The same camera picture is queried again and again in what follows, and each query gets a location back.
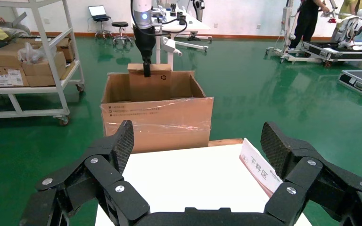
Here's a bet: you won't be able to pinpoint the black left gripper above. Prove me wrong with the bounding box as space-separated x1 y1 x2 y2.
133 26 156 78

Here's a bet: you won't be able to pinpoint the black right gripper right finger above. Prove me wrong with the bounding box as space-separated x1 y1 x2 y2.
260 121 362 226

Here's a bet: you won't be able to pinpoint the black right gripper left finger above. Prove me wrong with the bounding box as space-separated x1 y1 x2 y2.
18 120 150 226

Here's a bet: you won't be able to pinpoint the small cardboard box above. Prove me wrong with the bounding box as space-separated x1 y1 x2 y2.
127 63 172 103

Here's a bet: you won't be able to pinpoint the large open cardboard box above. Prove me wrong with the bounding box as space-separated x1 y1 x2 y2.
99 70 214 154

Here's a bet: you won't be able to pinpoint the plain cardboard box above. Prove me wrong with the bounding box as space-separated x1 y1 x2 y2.
17 37 75 62
0 43 29 68
22 51 67 87

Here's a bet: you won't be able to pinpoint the cardboard box with shipping label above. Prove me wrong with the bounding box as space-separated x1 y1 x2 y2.
0 64 31 88

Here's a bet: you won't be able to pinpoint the white label sign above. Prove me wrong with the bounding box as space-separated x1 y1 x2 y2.
239 138 284 198

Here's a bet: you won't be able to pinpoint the black round stool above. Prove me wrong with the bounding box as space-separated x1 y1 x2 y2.
111 21 135 48

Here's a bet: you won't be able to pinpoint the open laptop white screen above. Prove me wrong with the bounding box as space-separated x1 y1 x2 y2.
88 5 111 23

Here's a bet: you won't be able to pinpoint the black grey device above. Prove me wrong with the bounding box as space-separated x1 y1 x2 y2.
193 0 206 16

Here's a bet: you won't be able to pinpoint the long black platform case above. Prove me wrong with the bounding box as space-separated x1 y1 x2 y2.
299 41 362 63

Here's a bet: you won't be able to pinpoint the white wheeled shelf cart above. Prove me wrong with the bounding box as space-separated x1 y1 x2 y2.
0 0 85 127

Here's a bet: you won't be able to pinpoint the clear plastic bag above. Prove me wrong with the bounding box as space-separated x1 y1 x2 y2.
17 42 57 65

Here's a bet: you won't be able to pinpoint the standing person black clothes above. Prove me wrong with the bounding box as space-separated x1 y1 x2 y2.
288 0 331 50

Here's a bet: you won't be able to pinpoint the grey laptop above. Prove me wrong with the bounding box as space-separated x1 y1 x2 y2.
0 12 29 29

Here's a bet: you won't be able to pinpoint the standing person yellow shirt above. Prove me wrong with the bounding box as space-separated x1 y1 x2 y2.
339 0 362 19

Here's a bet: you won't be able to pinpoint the grey wrist camera housing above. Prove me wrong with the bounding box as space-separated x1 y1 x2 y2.
160 36 183 57

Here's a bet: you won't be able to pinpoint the thin black yellow-tagged cable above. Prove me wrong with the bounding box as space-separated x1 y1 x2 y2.
130 0 188 37

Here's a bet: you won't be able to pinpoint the white wheeled lifting frame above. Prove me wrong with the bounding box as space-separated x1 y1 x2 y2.
264 0 325 65

